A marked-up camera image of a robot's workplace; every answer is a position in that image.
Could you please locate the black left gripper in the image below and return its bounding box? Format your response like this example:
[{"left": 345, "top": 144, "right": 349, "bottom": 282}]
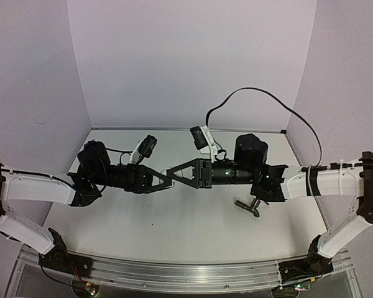
[{"left": 91, "top": 161, "right": 175, "bottom": 194}]

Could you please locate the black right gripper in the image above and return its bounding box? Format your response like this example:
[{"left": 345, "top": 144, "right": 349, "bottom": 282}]
[{"left": 165, "top": 159, "right": 256, "bottom": 191}]

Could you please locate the white PVC elbow fitting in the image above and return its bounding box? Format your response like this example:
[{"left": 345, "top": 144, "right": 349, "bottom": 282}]
[{"left": 160, "top": 169, "right": 175, "bottom": 188}]

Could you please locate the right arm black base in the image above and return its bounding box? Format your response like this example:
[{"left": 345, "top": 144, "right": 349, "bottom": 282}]
[{"left": 279, "top": 235, "right": 334, "bottom": 285}]

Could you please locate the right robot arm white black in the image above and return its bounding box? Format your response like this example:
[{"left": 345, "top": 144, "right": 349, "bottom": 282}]
[{"left": 166, "top": 134, "right": 373, "bottom": 259}]

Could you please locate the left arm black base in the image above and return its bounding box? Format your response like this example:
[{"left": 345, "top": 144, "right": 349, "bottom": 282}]
[{"left": 39, "top": 228, "right": 93, "bottom": 278}]

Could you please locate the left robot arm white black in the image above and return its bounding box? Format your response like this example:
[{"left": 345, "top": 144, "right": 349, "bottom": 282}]
[{"left": 0, "top": 140, "right": 173, "bottom": 271}]

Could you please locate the left circuit board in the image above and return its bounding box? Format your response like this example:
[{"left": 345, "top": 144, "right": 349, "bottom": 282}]
[{"left": 71, "top": 280, "right": 100, "bottom": 297}]

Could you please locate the circuit board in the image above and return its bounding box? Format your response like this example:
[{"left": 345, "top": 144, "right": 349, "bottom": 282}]
[
  {"left": 294, "top": 282, "right": 311, "bottom": 292},
  {"left": 71, "top": 280, "right": 100, "bottom": 297}
]

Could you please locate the right circuit board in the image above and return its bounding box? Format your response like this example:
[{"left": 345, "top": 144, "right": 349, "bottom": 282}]
[{"left": 294, "top": 282, "right": 311, "bottom": 292}]

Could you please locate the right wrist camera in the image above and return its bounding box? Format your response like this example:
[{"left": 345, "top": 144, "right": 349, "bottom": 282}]
[{"left": 190, "top": 125, "right": 218, "bottom": 162}]

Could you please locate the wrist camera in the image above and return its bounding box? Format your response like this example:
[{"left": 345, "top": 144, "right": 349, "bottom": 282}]
[
  {"left": 190, "top": 125, "right": 218, "bottom": 162},
  {"left": 129, "top": 135, "right": 157, "bottom": 165}
]

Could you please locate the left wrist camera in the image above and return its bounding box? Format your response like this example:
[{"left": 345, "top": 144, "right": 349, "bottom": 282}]
[{"left": 129, "top": 135, "right": 157, "bottom": 165}]

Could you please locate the left camera black cable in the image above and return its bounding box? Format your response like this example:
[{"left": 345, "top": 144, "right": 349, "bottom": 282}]
[{"left": 91, "top": 147, "right": 137, "bottom": 193}]

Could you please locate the camera black cable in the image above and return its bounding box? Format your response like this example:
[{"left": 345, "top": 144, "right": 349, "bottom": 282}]
[
  {"left": 91, "top": 147, "right": 137, "bottom": 193},
  {"left": 205, "top": 89, "right": 323, "bottom": 170}
]

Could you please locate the right camera black cable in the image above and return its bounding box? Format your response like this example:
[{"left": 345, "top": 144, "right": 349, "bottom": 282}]
[{"left": 205, "top": 89, "right": 323, "bottom": 170}]

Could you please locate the aluminium front rail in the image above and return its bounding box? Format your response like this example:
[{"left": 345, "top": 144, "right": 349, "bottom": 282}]
[{"left": 15, "top": 248, "right": 358, "bottom": 292}]

